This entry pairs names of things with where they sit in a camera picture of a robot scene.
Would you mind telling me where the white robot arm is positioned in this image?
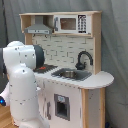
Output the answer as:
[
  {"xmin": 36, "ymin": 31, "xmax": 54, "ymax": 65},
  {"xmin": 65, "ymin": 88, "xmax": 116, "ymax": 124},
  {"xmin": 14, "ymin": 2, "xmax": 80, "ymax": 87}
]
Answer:
[{"xmin": 0, "ymin": 41, "xmax": 49, "ymax": 128}]

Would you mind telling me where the small metal pot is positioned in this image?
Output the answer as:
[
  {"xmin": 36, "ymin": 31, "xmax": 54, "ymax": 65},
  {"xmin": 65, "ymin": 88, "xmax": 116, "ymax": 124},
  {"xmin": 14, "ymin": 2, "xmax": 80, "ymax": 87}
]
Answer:
[{"xmin": 63, "ymin": 70, "xmax": 77, "ymax": 79}]

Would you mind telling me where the grey toy sink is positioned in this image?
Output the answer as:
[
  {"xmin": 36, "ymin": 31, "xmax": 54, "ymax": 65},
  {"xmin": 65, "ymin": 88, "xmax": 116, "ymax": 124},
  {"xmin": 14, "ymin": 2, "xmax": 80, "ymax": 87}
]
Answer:
[{"xmin": 52, "ymin": 68, "xmax": 92, "ymax": 81}]

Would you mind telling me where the grey range hood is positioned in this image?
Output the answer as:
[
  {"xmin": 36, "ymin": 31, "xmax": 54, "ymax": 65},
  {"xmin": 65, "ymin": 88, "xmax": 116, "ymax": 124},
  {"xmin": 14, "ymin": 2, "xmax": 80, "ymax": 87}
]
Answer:
[{"xmin": 24, "ymin": 16, "xmax": 52, "ymax": 34}]

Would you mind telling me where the black toy faucet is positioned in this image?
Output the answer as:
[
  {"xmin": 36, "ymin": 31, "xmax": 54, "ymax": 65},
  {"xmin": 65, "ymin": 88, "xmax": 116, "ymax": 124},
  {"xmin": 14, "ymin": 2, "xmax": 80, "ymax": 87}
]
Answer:
[{"xmin": 75, "ymin": 51, "xmax": 93, "ymax": 70}]

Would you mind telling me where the toy microwave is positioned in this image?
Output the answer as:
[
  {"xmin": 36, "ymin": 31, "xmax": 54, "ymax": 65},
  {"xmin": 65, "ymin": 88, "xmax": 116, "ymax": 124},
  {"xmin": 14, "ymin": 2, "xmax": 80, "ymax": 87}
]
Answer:
[{"xmin": 54, "ymin": 14, "xmax": 91, "ymax": 34}]

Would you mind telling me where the black toy stovetop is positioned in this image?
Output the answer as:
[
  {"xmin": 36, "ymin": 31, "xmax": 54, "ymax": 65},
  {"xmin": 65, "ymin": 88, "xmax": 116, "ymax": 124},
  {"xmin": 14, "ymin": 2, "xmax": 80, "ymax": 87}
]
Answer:
[{"xmin": 35, "ymin": 64, "xmax": 55, "ymax": 73}]

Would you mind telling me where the wooden toy kitchen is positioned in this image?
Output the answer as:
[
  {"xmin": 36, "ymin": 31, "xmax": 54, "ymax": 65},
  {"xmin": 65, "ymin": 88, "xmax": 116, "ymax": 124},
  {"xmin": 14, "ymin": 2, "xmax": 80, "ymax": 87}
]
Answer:
[{"xmin": 20, "ymin": 11, "xmax": 114, "ymax": 128}]

